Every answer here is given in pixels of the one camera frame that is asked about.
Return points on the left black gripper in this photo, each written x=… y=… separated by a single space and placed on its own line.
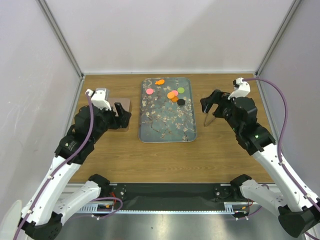
x=116 y=123

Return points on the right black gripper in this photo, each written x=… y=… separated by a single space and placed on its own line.
x=217 y=97

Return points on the dark orange cookie under stack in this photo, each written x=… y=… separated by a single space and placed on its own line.
x=175 y=99

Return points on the orange round cookie stacked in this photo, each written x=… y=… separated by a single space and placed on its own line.
x=171 y=95

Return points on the floral patterned metal tray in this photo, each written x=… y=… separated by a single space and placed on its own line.
x=164 y=121

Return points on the aluminium frame rail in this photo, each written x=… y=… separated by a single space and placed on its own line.
x=168 y=197

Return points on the pink round cookie left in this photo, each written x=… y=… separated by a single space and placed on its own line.
x=149 y=91

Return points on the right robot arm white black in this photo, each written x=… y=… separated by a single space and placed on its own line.
x=270 y=162

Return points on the black round cookie top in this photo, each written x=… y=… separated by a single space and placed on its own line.
x=181 y=102

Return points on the brown translucent box lid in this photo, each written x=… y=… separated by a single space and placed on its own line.
x=125 y=102

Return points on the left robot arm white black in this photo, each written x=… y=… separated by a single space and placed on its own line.
x=45 y=214

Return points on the pink round cookie hidden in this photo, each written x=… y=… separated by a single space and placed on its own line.
x=175 y=92

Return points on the clear box with paper cups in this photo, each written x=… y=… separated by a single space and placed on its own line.
x=119 y=129

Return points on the green round cookie top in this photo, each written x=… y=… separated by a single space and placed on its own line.
x=180 y=90

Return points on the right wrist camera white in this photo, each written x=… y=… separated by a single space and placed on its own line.
x=241 y=89

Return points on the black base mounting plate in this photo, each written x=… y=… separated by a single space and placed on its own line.
x=176 y=197

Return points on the orange fish cookie top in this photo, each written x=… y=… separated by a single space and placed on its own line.
x=160 y=82

